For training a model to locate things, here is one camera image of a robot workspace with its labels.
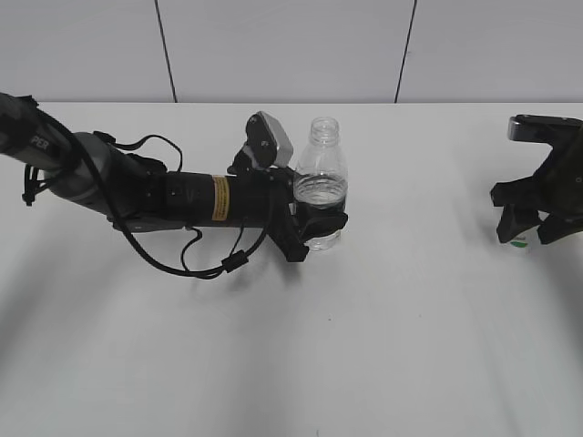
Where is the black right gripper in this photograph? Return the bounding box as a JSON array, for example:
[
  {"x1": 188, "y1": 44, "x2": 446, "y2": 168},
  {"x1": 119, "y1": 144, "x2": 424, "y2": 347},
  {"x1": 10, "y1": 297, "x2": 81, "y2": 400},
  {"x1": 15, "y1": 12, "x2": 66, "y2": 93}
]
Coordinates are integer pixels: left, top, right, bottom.
[{"x1": 490, "y1": 127, "x2": 582, "y2": 243}]

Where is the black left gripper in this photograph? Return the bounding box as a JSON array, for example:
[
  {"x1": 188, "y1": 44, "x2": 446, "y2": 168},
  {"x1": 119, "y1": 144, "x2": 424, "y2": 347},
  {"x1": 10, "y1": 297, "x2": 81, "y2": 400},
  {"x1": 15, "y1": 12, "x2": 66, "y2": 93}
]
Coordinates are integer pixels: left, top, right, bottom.
[{"x1": 227, "y1": 146, "x2": 348, "y2": 263}]

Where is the white green bottle cap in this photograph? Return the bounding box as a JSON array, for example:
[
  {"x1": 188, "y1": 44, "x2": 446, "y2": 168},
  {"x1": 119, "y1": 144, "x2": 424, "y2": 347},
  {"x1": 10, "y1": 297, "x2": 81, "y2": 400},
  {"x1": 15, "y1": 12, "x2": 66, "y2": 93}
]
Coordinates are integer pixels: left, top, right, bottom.
[{"x1": 505, "y1": 232, "x2": 536, "y2": 254}]

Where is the clear cestbon water bottle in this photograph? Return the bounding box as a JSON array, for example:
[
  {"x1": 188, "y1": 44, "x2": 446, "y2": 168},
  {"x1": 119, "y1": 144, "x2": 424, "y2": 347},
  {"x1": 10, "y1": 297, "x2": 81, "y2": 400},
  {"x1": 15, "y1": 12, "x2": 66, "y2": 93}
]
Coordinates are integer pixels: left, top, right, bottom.
[{"x1": 293, "y1": 117, "x2": 348, "y2": 251}]

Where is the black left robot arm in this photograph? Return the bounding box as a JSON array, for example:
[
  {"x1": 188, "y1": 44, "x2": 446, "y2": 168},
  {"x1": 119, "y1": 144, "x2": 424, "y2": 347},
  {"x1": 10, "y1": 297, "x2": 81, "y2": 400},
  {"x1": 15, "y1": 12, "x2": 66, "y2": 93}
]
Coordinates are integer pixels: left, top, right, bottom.
[{"x1": 1, "y1": 94, "x2": 348, "y2": 262}]

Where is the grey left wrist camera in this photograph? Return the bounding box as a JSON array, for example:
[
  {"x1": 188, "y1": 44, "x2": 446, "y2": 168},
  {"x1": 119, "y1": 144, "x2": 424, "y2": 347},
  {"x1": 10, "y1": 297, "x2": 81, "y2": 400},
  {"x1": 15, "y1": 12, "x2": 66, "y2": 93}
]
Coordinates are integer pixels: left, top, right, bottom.
[{"x1": 243, "y1": 111, "x2": 293, "y2": 170}]

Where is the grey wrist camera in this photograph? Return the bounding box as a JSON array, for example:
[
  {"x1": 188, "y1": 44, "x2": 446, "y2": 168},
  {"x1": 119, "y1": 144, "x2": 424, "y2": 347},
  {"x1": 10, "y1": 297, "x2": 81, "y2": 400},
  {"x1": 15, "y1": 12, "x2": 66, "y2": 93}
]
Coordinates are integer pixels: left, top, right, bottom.
[
  {"x1": 507, "y1": 114, "x2": 582, "y2": 146},
  {"x1": 243, "y1": 111, "x2": 293, "y2": 170}
]

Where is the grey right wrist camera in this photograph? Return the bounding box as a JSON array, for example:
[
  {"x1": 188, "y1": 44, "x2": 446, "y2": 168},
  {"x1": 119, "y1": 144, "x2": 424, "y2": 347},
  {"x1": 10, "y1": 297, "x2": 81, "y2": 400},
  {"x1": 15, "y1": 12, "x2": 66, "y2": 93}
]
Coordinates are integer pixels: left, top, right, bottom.
[{"x1": 507, "y1": 114, "x2": 582, "y2": 146}]

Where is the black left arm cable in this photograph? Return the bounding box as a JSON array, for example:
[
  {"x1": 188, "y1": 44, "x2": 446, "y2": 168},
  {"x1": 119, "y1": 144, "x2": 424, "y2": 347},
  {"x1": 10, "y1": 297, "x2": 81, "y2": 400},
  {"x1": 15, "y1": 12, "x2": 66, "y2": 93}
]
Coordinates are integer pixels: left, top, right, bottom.
[{"x1": 21, "y1": 105, "x2": 270, "y2": 280}]

